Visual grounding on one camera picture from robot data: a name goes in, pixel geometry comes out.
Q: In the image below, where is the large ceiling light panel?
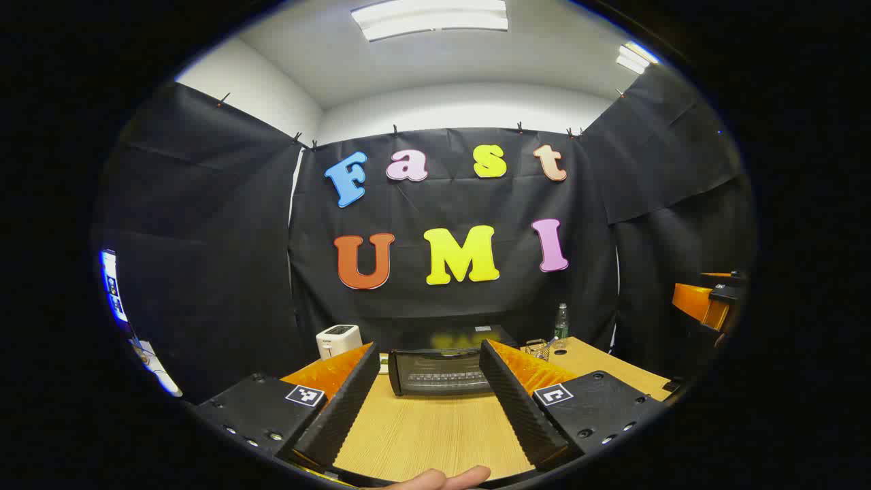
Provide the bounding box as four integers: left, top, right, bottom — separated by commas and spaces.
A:
350, 0, 510, 43

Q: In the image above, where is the small ceiling light panel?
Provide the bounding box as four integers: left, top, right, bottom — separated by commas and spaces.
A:
616, 41, 659, 76

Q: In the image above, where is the black electric oven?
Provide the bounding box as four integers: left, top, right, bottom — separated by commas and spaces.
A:
388, 325, 519, 397

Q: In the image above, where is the white toaster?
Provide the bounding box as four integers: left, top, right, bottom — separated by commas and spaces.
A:
316, 325, 363, 360

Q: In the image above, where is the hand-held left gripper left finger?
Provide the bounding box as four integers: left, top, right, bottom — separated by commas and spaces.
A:
196, 342, 380, 470

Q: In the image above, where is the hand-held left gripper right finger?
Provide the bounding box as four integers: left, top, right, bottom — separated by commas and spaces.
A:
480, 339, 664, 472

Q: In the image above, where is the black backdrop cloth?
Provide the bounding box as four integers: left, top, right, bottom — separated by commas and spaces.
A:
92, 65, 757, 402

